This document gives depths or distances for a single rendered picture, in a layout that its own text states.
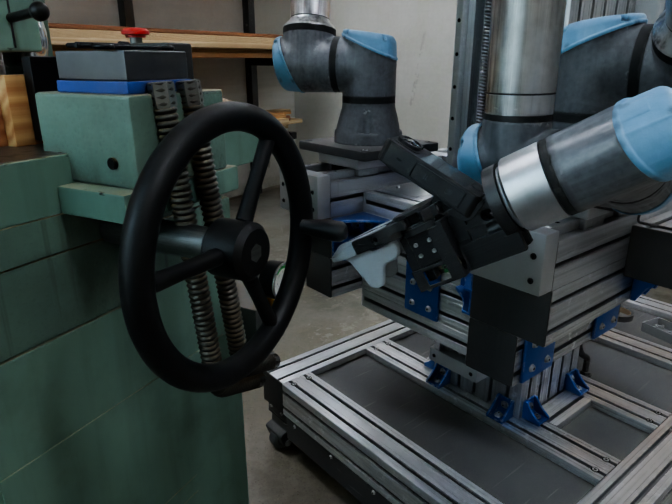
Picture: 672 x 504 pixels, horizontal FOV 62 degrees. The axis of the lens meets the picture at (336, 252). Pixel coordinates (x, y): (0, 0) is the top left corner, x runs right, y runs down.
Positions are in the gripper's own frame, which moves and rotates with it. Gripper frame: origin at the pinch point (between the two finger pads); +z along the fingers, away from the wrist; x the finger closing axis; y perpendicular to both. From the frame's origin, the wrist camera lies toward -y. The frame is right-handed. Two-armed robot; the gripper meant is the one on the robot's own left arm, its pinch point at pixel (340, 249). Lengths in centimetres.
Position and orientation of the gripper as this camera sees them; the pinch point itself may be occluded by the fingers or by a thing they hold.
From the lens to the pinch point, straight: 63.8
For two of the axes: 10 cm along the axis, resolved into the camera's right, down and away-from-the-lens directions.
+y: 4.5, 8.9, 0.7
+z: -7.7, 3.5, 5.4
